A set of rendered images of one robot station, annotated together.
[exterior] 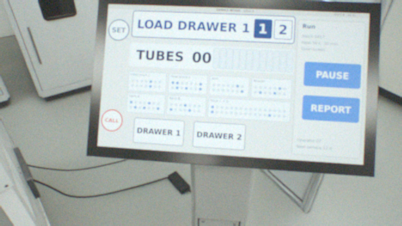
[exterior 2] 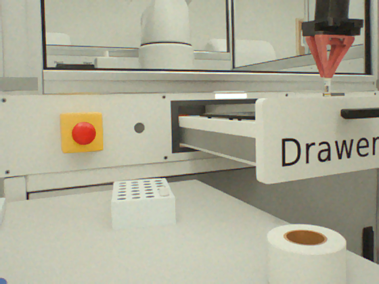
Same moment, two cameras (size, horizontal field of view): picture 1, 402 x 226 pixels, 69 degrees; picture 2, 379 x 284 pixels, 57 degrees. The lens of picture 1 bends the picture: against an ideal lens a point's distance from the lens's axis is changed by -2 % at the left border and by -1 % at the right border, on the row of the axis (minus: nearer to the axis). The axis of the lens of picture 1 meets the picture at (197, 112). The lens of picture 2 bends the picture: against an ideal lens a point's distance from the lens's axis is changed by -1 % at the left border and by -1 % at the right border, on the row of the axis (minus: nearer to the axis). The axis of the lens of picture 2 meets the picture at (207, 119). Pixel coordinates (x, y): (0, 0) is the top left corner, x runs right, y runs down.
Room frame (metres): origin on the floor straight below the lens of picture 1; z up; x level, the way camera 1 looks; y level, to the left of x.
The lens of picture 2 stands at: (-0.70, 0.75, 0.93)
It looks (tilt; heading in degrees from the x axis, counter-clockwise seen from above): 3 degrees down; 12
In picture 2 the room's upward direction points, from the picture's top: 1 degrees counter-clockwise
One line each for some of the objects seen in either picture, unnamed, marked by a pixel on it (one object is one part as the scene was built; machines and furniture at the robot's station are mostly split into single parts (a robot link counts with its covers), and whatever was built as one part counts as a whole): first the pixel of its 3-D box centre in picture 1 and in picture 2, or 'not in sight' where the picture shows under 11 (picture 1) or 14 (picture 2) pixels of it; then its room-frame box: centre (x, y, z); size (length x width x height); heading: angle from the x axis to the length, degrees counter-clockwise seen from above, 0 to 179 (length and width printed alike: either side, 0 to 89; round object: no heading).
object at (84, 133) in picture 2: not in sight; (83, 132); (-0.14, 1.09, 0.88); 0.04 x 0.03 x 0.04; 128
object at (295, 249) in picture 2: not in sight; (305, 258); (-0.37, 0.73, 0.78); 0.07 x 0.07 x 0.04
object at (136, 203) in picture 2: not in sight; (141, 201); (-0.21, 0.96, 0.78); 0.12 x 0.08 x 0.04; 25
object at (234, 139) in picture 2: not in sight; (261, 131); (0.01, 0.79, 0.86); 0.40 x 0.26 x 0.06; 38
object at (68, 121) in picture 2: not in sight; (81, 132); (-0.12, 1.11, 0.88); 0.07 x 0.05 x 0.07; 128
